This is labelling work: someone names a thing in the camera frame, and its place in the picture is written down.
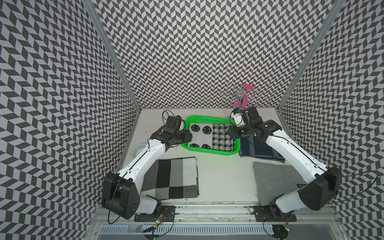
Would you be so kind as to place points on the chrome pink jewellery stand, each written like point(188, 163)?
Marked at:
point(241, 96)

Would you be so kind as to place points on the blue yellow patterned bowl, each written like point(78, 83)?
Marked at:
point(137, 149)

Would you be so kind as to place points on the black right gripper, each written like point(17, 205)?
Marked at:
point(233, 130)

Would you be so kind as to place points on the navy plaid folded scarf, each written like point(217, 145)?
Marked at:
point(252, 147)

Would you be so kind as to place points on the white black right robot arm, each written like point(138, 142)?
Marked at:
point(322, 182)

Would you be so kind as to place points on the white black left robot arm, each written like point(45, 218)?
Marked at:
point(121, 190)

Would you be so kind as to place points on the black grey block scarf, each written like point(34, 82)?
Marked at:
point(172, 179)

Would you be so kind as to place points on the aluminium corner post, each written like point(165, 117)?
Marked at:
point(324, 28)
point(93, 15)

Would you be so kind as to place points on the grey fuzzy scarf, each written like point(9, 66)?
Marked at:
point(275, 180)

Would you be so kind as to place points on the white smiley checkered scarf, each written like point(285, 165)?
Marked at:
point(211, 136)

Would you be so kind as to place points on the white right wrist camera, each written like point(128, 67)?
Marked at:
point(238, 118)

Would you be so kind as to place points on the aluminium corner post right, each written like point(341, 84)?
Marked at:
point(324, 28)

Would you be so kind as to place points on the green plastic perforated basket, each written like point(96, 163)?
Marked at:
point(210, 120)

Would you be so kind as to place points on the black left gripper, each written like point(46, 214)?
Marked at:
point(187, 137)

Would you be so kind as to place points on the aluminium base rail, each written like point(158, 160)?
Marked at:
point(233, 221)

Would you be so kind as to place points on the aluminium corner post left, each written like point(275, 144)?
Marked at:
point(93, 15)

